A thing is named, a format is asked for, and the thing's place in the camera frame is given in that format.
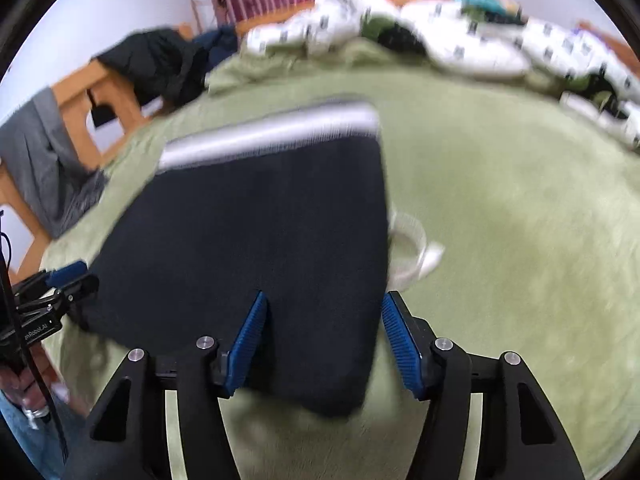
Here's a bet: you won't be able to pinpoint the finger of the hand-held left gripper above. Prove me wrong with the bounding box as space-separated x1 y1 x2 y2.
50 274 101 311
46 260 90 287

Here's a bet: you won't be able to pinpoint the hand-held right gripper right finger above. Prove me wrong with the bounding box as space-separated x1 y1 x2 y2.
381 290 586 480

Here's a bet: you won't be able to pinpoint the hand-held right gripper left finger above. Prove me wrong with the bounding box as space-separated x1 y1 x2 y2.
60 290 271 480

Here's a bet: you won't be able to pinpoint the black pants with white stripe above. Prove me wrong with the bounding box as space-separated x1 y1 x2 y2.
75 94 446 418

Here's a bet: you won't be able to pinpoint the person's left hand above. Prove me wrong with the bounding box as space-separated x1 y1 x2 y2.
0 355 71 421

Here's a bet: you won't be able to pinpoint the grey garment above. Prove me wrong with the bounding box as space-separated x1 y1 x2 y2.
0 87 108 238

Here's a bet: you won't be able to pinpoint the person's blue jeans leg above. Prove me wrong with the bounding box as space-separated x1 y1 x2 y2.
0 390 91 480

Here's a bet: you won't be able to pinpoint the green blanket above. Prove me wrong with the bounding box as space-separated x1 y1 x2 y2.
40 40 640 480

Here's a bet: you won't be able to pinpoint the black garment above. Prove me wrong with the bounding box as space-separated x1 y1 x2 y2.
95 27 211 108

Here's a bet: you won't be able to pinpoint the navy garment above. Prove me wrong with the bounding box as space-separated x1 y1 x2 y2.
192 25 241 81

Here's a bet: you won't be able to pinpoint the white printed quilt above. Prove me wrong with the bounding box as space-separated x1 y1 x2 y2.
245 0 640 153

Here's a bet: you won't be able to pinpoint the dark cloth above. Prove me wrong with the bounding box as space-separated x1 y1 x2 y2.
375 20 428 53

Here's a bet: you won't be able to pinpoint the teal cloth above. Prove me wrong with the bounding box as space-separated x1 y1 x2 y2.
452 0 526 23

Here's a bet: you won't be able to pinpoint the black cable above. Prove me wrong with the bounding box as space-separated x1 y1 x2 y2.
0 210 69 466

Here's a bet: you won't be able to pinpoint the wooden bed frame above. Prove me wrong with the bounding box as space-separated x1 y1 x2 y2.
0 0 640 281

